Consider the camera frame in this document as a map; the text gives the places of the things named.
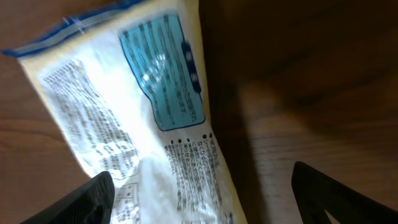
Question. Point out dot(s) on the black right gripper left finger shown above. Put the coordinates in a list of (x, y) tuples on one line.
[(91, 203)]

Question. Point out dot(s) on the orange wet wipes pack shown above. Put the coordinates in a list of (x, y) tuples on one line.
[(127, 87)]

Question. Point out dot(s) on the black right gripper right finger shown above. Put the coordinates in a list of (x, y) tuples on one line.
[(318, 195)]

